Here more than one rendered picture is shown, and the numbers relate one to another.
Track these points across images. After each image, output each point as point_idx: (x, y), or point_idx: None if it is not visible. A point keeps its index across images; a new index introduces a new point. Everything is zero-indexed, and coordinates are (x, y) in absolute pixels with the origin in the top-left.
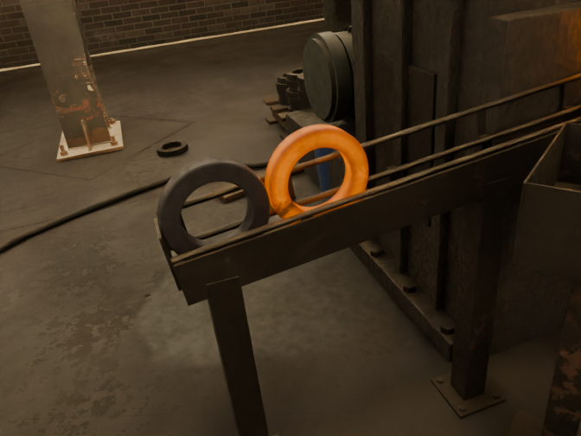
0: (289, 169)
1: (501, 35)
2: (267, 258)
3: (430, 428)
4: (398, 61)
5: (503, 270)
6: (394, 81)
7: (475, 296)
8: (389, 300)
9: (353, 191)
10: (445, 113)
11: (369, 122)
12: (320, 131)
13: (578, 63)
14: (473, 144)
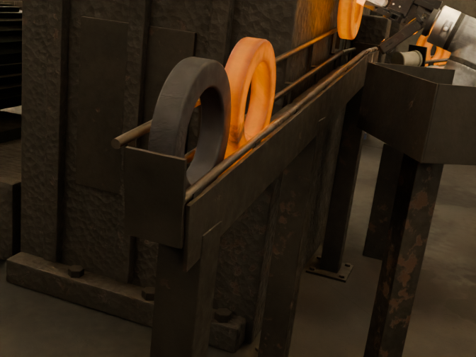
0: (249, 81)
1: None
2: (237, 195)
3: None
4: (137, 20)
5: (273, 231)
6: (129, 44)
7: (300, 245)
8: (120, 321)
9: (266, 120)
10: None
11: (63, 102)
12: (266, 41)
13: (314, 29)
14: (291, 87)
